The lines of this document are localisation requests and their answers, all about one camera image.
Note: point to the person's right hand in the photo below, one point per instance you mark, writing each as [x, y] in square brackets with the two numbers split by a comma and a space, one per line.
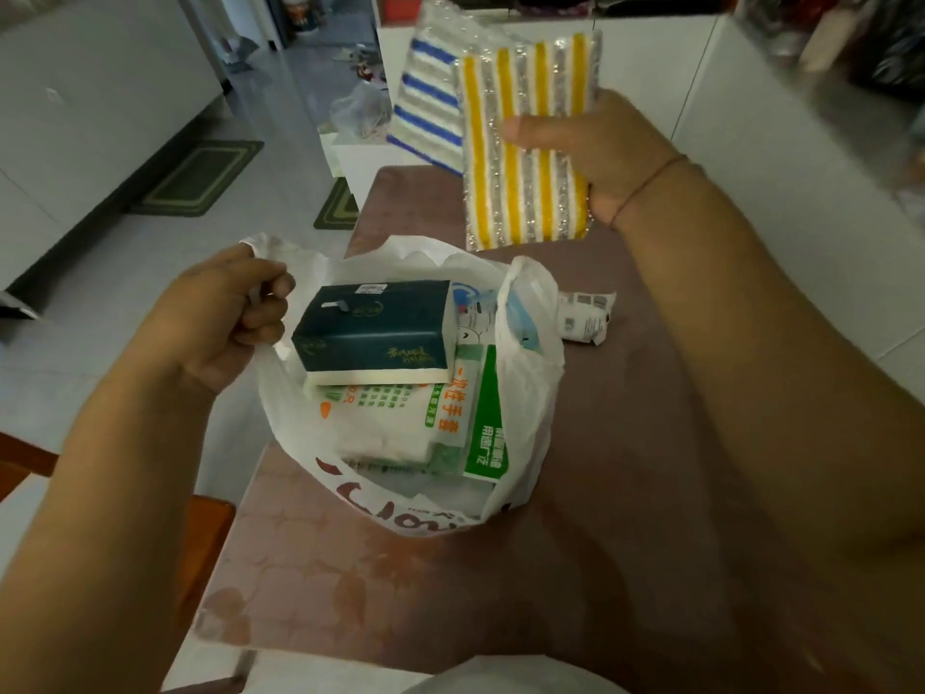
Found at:
[614, 158]

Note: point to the person's left hand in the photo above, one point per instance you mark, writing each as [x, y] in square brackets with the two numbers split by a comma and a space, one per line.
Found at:
[209, 325]

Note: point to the white labelled pouch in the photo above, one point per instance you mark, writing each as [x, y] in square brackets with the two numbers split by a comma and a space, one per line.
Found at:
[585, 317]

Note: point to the dark green box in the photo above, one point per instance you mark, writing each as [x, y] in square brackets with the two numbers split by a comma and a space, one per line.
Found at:
[376, 332]

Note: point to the blue striped pack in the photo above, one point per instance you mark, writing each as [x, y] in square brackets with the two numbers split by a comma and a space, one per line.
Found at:
[430, 101]

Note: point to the light blue white pack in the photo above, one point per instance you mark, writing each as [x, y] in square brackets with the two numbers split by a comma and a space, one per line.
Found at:
[477, 314]

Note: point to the green white cotton pack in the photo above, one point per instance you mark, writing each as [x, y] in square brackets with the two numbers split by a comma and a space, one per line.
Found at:
[405, 426]

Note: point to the white plastic shopping bag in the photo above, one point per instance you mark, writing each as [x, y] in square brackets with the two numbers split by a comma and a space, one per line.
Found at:
[527, 397]

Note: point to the person's left forearm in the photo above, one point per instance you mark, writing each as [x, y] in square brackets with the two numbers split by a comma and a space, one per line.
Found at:
[94, 542]

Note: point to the person's right forearm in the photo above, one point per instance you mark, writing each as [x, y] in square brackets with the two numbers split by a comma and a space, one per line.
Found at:
[780, 397]

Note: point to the clear plastic bag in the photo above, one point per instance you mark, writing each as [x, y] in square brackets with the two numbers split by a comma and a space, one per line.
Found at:
[361, 111]

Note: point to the black patterned bag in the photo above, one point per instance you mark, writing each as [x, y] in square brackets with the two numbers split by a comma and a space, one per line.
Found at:
[896, 50]

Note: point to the person's grey shirt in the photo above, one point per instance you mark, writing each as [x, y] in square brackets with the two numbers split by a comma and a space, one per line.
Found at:
[513, 679]

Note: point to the white door cabinet row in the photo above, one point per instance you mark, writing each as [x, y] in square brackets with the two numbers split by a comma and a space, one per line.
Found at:
[650, 64]

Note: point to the large green floor mat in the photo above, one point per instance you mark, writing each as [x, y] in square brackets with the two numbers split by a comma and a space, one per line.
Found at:
[199, 178]

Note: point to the small green floor mat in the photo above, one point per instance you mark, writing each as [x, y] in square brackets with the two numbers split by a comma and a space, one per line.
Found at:
[336, 205]

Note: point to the white counter unit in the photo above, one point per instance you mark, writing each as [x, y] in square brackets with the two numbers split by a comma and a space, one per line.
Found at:
[795, 209]

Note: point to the white square box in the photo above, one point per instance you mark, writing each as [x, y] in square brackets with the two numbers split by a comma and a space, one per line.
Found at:
[361, 169]

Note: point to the orange wooden chair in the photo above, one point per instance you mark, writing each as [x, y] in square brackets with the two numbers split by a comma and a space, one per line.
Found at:
[206, 549]

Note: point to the white sideboard cabinet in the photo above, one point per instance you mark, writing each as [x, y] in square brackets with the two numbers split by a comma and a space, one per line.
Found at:
[94, 122]

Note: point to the beige bottle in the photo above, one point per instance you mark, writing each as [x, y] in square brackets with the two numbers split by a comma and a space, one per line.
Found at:
[827, 39]

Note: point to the red box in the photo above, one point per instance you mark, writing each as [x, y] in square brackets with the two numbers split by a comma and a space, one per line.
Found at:
[401, 8]

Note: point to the reddish brown table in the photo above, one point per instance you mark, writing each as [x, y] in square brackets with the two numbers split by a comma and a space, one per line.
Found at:
[636, 556]

